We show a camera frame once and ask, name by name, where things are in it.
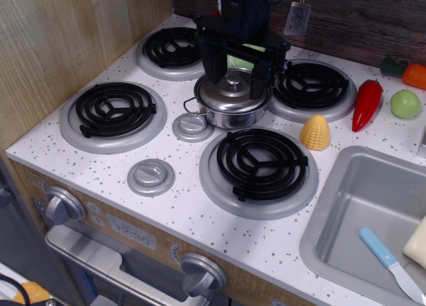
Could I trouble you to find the cream toy butter block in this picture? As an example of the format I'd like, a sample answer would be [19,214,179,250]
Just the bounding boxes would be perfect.
[403,218,426,269]

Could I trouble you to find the silver round knob lower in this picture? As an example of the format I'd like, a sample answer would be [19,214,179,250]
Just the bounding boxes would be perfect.
[127,159,175,197]

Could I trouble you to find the left silver oven dial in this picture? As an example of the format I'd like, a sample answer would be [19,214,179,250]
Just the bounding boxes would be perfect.
[45,186,87,226]

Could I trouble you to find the orange toy carrot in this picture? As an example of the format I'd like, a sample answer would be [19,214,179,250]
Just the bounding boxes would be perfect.
[380,57,426,90]

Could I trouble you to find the front right black burner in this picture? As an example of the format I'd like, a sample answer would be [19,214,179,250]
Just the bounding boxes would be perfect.
[198,127,319,220]

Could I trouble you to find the green toy cabbage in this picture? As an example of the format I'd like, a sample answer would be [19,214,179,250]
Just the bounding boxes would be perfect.
[227,44,266,70]

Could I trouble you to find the silver oven dial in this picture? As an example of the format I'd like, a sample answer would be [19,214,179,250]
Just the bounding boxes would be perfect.
[45,186,87,226]
[180,252,228,297]

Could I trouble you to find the red toy chili pepper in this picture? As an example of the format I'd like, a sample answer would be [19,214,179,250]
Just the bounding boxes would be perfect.
[351,80,383,132]

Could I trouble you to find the silver oven door handle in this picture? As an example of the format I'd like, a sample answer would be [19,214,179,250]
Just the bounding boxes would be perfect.
[46,226,210,305]

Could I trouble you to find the blue handled toy knife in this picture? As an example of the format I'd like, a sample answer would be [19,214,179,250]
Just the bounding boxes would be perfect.
[359,228,425,305]

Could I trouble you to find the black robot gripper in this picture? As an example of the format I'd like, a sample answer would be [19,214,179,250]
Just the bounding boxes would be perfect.
[194,0,290,99]

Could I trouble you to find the silver round knob upper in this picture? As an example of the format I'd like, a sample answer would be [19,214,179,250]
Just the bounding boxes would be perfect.
[172,113,214,143]

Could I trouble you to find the silver round knob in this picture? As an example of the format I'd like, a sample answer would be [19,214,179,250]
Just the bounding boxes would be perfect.
[127,159,175,197]
[172,113,214,143]

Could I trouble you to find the right silver oven dial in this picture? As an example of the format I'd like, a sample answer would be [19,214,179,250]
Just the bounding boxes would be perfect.
[180,252,228,297]

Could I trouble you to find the grey toy sink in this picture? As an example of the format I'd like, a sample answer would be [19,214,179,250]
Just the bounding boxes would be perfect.
[300,146,425,305]

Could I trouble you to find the steel pot lid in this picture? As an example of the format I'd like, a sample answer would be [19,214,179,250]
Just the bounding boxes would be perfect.
[194,68,272,114]

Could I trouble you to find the back right black burner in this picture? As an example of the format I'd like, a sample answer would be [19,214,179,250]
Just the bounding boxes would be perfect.
[268,59,357,123]

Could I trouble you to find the small steel pot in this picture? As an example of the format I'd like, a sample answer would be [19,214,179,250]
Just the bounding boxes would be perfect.
[183,74,272,129]

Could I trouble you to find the black cable bottom left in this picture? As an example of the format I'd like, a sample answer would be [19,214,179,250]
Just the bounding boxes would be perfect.
[0,274,33,306]

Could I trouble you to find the oven clock display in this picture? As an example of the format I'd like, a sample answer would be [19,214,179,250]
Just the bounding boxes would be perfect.
[105,214,157,251]

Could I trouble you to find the yellow toy corn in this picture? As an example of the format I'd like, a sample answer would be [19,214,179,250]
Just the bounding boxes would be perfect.
[299,114,330,150]

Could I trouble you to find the front left black burner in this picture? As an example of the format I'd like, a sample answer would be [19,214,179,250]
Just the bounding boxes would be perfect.
[59,82,167,154]

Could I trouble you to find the hanging metal spatula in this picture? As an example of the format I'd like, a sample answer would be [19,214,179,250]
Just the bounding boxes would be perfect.
[284,0,312,36]

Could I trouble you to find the green toy apple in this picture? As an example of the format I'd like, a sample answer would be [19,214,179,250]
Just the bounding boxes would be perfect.
[390,90,423,118]

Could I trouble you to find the yellow object bottom left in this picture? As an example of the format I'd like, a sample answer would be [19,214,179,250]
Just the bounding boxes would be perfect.
[13,281,51,305]

